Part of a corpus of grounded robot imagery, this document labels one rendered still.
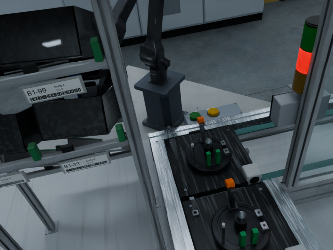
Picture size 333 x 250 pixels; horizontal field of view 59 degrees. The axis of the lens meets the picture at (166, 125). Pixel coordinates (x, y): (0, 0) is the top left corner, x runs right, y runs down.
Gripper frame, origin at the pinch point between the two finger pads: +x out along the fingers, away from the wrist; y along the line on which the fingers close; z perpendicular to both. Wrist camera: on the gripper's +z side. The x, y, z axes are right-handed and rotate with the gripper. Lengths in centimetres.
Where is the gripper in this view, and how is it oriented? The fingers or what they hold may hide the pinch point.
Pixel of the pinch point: (89, 89)
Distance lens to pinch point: 80.4
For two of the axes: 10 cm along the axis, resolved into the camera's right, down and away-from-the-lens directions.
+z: -0.9, -5.7, -8.1
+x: 0.6, 8.1, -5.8
